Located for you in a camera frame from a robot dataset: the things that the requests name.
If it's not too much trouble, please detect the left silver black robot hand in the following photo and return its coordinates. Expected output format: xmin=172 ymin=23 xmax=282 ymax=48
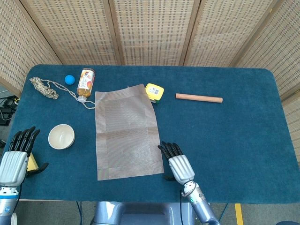
xmin=0 ymin=126 xmax=49 ymax=188

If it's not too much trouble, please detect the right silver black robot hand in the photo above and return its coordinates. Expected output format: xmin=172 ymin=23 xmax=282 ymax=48
xmin=157 ymin=141 xmax=195 ymax=186

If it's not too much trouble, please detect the cream ceramic bowl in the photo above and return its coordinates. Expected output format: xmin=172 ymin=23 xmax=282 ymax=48
xmin=48 ymin=124 xmax=75 ymax=150

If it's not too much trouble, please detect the beige woven placemat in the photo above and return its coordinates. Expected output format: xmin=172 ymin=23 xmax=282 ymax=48
xmin=94 ymin=83 xmax=165 ymax=181

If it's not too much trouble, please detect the yellow sponge block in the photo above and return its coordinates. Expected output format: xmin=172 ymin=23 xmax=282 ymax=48
xmin=27 ymin=154 xmax=38 ymax=171

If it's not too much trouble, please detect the blue carpet table cover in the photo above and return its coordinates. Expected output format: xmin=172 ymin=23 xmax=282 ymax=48
xmin=0 ymin=64 xmax=300 ymax=204

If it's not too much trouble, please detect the black floor equipment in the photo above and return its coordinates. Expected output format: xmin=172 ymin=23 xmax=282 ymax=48
xmin=0 ymin=95 xmax=19 ymax=126

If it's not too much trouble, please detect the blue grey robot torso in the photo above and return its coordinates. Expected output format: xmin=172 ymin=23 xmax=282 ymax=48
xmin=90 ymin=201 xmax=195 ymax=225

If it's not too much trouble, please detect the wooden rolling pin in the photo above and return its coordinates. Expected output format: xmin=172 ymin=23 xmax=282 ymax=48
xmin=175 ymin=93 xmax=224 ymax=104

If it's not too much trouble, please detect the yellow floor tape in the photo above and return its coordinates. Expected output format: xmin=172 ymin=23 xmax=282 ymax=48
xmin=235 ymin=203 xmax=244 ymax=225

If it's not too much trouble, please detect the yellow tape measure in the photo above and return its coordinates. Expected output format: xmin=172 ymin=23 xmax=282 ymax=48
xmin=144 ymin=83 xmax=165 ymax=105

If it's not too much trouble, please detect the juice bottle with fruit label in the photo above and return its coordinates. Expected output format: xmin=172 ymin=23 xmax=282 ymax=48
xmin=76 ymin=67 xmax=96 ymax=103

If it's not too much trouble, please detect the woven bamboo folding screen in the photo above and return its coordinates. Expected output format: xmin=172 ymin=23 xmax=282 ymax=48
xmin=0 ymin=0 xmax=300 ymax=162

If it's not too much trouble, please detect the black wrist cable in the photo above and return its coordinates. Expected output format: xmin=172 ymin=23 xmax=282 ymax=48
xmin=179 ymin=185 xmax=196 ymax=204

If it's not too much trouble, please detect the blue cable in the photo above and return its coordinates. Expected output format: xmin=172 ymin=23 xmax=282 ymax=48
xmin=219 ymin=203 xmax=229 ymax=221
xmin=76 ymin=201 xmax=83 ymax=225

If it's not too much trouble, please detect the braided beige rope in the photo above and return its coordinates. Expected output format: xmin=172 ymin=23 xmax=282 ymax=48
xmin=29 ymin=76 xmax=97 ymax=110

